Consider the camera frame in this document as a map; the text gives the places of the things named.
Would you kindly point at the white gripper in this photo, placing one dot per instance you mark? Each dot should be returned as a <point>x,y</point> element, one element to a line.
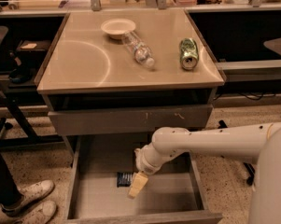
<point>144,164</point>

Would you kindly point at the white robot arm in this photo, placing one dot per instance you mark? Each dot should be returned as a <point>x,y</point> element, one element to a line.
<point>259,144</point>

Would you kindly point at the open middle drawer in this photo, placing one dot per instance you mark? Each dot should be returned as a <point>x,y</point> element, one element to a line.
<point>172,196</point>

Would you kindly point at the closed grey upper drawer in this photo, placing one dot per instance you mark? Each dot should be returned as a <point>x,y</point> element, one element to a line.
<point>129,120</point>

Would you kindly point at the grey drawer cabinet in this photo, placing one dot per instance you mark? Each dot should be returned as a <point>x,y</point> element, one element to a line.
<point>89,70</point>

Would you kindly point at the lower white sneaker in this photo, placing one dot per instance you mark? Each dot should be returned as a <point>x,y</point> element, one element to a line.
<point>42,214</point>

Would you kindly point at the white sneaker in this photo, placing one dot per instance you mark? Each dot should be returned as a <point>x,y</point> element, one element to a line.
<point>42,214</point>
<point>35,192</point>

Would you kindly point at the upper white sneaker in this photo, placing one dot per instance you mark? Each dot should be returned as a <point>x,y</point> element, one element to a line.
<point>35,192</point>

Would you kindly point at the black wheeled stand base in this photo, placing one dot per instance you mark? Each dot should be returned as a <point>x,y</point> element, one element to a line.
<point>249,167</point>

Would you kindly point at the clear plastic water bottle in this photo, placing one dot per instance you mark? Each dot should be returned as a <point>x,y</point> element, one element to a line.
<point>140,50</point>

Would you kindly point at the green soda can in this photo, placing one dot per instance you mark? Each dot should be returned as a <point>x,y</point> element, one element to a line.
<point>188,54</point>

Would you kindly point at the dark trouser leg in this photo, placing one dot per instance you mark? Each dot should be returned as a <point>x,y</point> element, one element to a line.
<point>9,193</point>

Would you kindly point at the white paper bowl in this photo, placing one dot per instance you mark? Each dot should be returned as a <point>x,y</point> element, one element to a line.
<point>116,28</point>

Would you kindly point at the grey metal shelf beam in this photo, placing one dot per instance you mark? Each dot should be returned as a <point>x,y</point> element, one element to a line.
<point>251,70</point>

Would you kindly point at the black chair frame left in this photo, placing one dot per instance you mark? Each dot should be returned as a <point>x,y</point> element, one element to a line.
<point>31,138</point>

